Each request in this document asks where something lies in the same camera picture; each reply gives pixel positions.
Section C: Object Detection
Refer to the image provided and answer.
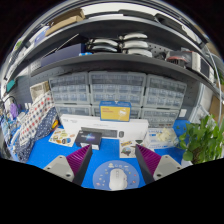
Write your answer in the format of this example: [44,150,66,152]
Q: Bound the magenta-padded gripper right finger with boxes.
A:
[134,143,184,185]

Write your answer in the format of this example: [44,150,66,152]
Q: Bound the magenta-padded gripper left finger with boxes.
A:
[43,143,94,187]

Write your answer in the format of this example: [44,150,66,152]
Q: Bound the grey computer mouse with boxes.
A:
[108,168,129,192]

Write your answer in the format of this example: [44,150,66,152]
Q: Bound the food sticker sheet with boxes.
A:
[119,139,148,159]
[48,127,79,148]

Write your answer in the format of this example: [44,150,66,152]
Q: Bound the clear box of white parts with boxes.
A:
[146,127,179,149]

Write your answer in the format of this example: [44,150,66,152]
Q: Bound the small black box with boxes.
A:
[74,129,103,151]

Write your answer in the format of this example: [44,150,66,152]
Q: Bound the navy polka dot cloth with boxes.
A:
[14,106,58,164]

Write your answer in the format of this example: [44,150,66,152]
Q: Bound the long white keyboard box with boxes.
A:
[59,114,150,141]

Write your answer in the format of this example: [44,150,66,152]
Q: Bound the green potted plant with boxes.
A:
[178,114,224,167]

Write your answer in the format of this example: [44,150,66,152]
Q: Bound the red checkered cloth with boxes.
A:
[18,91,54,146]

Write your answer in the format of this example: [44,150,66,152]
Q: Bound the yellow and blue box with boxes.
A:
[99,100,132,123]

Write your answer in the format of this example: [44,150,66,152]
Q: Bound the beige woven basket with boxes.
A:
[29,80,51,103]

